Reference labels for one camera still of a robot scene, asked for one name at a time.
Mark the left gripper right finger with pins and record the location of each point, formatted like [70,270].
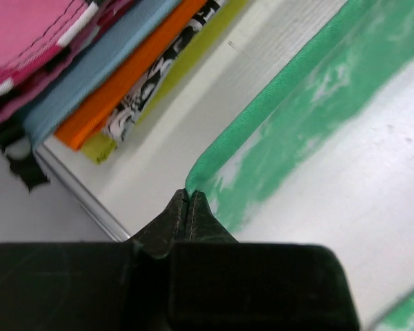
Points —
[217,283]

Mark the yellow patterned folded trousers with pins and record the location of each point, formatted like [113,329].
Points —
[178,58]

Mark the pink camouflage folded trousers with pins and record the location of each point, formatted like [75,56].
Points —
[38,41]

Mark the orange folded trousers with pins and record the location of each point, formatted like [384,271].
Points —
[93,112]

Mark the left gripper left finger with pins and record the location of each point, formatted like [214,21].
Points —
[91,285]

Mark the green tie-dye trousers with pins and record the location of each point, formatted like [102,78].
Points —
[325,154]

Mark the light blue folded trousers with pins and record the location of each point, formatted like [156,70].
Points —
[91,67]

